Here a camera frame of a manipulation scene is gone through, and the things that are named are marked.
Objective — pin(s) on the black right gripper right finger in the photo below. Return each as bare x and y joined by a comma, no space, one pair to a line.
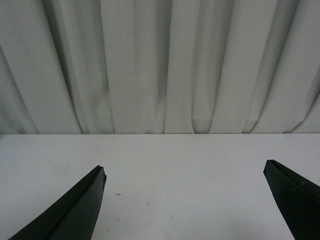
297,199

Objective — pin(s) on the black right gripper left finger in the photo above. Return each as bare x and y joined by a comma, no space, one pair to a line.
73,216

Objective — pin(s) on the white pleated curtain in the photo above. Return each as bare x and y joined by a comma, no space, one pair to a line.
159,66

